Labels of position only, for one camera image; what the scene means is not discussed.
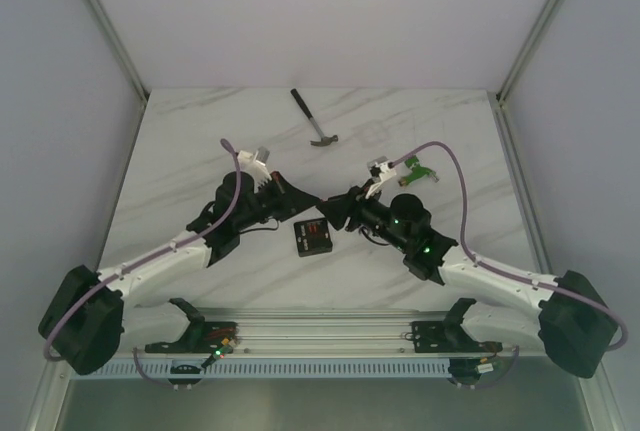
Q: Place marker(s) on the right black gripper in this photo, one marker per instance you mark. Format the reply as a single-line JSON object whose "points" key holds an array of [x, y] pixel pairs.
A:
{"points": [[337, 209]]}

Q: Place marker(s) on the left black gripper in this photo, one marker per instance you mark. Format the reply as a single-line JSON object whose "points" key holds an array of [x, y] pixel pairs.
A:
{"points": [[279, 196]]}

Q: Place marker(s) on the black fuse box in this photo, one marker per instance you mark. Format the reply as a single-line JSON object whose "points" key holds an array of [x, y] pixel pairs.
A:
{"points": [[312, 237]]}

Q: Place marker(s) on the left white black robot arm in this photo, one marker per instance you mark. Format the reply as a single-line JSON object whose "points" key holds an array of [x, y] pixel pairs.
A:
{"points": [[96, 314]]}

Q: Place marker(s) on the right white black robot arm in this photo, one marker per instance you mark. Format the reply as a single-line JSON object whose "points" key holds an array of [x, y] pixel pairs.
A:
{"points": [[564, 317]]}

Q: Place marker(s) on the clear plastic fuse box cover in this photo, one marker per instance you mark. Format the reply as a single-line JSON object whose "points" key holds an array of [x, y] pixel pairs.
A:
{"points": [[371, 133]]}

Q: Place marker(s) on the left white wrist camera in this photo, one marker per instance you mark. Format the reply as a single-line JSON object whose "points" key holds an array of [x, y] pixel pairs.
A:
{"points": [[255, 164]]}

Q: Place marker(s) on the claw hammer black handle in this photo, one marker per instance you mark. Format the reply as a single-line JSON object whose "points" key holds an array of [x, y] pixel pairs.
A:
{"points": [[323, 139]]}

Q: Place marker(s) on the aluminium mounting rail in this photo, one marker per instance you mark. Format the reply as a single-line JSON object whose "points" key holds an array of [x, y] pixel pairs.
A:
{"points": [[327, 333]]}

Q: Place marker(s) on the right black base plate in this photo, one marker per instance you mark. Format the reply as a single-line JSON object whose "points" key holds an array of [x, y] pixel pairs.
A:
{"points": [[435, 338]]}

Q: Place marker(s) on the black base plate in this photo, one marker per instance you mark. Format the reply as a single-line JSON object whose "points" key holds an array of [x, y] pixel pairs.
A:
{"points": [[435, 338], [220, 336]]}

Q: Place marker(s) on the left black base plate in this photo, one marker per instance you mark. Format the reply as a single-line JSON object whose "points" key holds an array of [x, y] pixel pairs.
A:
{"points": [[220, 336]]}

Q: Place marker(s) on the grey slotted cable duct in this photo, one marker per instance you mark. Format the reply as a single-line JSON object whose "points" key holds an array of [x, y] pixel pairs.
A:
{"points": [[157, 369]]}

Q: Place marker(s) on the left aluminium frame post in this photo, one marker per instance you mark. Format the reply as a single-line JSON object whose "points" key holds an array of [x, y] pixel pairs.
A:
{"points": [[118, 49]]}

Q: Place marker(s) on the aluminium frame post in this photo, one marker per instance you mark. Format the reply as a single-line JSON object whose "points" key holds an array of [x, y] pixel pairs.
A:
{"points": [[118, 49], [533, 40]]}

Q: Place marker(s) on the right aluminium frame post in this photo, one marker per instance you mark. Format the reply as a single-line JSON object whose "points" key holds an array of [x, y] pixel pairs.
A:
{"points": [[533, 40]]}

